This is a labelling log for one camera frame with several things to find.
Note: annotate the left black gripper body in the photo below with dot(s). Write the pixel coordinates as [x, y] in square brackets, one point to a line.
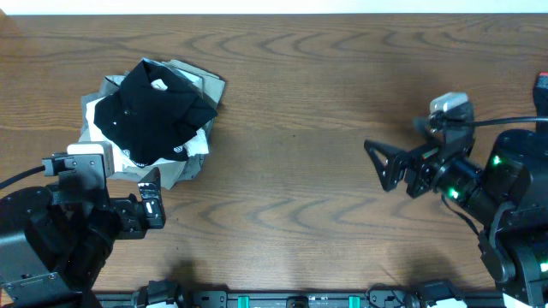
[129, 224]

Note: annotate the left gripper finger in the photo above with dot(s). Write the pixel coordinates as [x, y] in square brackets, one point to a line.
[150, 185]
[155, 215]

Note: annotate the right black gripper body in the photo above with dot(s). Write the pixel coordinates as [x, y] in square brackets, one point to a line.
[428, 162]

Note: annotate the black t-shirt with logo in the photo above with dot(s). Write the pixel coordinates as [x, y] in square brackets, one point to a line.
[152, 115]

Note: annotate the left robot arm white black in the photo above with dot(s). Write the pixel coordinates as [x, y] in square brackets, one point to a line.
[56, 239]

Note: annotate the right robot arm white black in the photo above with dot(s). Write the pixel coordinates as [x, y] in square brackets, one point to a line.
[508, 197]

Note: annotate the dark object red tip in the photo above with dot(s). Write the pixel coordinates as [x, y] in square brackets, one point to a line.
[540, 94]

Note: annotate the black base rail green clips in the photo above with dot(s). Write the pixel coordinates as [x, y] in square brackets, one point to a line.
[441, 293]

